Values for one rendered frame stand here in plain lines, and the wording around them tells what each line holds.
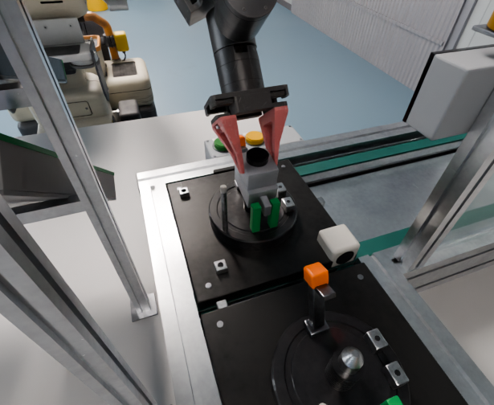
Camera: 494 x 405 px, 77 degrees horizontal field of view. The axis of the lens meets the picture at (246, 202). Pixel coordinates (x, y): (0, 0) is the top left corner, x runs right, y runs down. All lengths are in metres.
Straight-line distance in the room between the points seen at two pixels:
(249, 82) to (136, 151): 0.51
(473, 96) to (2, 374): 0.66
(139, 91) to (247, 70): 1.02
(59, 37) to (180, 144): 0.42
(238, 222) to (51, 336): 0.32
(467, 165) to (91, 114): 1.04
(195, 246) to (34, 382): 0.28
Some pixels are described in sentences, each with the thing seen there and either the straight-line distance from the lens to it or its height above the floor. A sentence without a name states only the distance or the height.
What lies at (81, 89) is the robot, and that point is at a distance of 1.15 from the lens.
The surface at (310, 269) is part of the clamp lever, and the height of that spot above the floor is 1.07.
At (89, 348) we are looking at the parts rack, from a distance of 0.22.
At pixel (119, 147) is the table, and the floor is 0.86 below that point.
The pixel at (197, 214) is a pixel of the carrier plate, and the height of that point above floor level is 0.97.
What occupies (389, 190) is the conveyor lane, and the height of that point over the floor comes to 0.92.
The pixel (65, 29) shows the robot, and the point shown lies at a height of 1.08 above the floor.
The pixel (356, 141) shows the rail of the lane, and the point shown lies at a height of 0.96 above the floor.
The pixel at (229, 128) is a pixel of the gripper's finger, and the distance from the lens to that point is 0.39.
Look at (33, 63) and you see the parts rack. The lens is 0.29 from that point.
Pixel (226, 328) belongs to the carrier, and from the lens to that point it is 0.40.
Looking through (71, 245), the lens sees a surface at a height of 0.86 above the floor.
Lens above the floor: 1.34
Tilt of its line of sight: 45 degrees down
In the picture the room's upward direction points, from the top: 2 degrees clockwise
